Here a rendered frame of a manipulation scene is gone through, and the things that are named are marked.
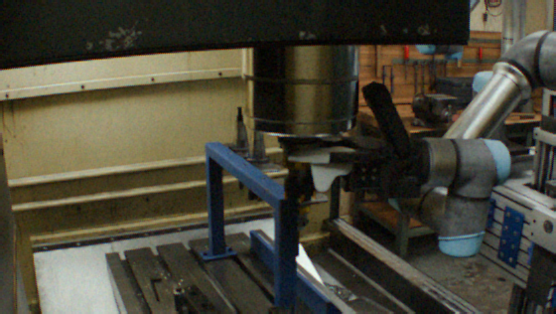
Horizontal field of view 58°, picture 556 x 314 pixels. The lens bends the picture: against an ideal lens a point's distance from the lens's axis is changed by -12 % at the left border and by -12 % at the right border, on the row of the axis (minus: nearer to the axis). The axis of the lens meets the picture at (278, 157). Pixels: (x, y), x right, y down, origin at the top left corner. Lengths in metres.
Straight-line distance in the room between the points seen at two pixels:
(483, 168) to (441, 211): 0.11
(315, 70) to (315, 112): 0.05
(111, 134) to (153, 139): 0.14
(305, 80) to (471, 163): 0.30
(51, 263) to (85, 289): 0.15
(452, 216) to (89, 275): 1.19
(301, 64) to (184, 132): 1.14
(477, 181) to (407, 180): 0.11
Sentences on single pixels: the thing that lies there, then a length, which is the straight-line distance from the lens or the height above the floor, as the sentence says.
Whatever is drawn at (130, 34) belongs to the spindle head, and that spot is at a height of 1.57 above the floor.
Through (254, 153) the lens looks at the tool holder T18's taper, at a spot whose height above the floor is 1.24.
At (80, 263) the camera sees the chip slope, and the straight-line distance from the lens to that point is 1.80.
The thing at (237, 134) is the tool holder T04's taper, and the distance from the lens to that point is 1.44.
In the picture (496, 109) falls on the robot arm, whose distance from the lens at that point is 1.07.
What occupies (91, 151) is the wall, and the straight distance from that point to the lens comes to 1.75.
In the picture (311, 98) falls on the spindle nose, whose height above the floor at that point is 1.48.
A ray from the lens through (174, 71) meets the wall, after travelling 1.75.
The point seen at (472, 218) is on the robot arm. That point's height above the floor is 1.28.
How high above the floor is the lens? 1.60
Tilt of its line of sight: 16 degrees down
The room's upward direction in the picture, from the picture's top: straight up
